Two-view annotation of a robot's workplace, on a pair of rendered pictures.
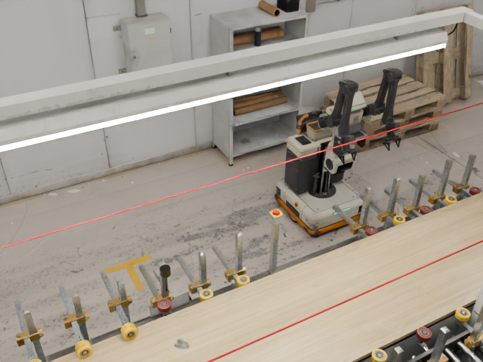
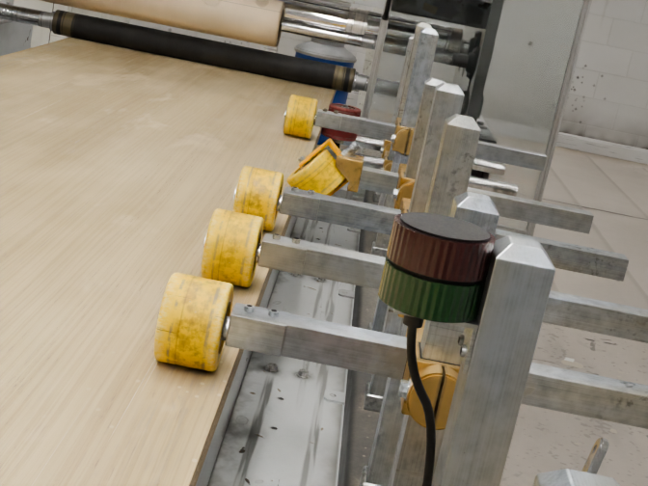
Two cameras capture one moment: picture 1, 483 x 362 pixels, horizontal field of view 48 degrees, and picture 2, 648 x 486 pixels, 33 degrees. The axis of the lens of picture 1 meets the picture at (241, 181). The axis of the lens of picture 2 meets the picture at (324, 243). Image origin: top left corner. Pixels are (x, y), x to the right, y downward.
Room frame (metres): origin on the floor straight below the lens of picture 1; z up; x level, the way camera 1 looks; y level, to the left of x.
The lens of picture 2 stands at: (2.43, -0.14, 1.28)
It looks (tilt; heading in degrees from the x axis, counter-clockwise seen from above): 15 degrees down; 119
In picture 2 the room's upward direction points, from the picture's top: 11 degrees clockwise
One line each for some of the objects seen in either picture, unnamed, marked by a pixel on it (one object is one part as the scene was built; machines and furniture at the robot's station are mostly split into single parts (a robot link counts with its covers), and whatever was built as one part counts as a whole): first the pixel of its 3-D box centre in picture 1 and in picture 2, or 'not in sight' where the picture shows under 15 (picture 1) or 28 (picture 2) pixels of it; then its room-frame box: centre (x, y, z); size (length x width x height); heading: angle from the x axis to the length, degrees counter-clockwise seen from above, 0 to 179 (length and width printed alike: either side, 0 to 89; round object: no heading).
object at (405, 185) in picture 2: not in sight; (413, 189); (1.74, 1.35, 0.95); 0.14 x 0.06 x 0.05; 119
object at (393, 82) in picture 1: (391, 97); not in sight; (3.82, -1.16, 1.41); 0.11 x 0.06 x 0.43; 119
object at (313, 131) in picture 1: (320, 129); not in sight; (4.22, -0.70, 0.87); 0.23 x 0.15 x 0.11; 119
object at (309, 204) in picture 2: (25, 332); (440, 229); (1.88, 1.16, 0.95); 0.50 x 0.04 x 0.04; 29
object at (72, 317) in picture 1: (76, 318); not in sight; (1.98, 0.91, 0.95); 0.14 x 0.06 x 0.05; 119
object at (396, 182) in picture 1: (391, 204); not in sight; (3.07, -1.09, 0.93); 0.04 x 0.04 x 0.48; 29
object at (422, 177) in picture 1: (416, 200); not in sight; (3.19, -1.30, 0.87); 0.04 x 0.04 x 0.48; 29
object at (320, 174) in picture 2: not in sight; (316, 177); (1.60, 1.29, 0.93); 0.09 x 0.08 x 0.09; 29
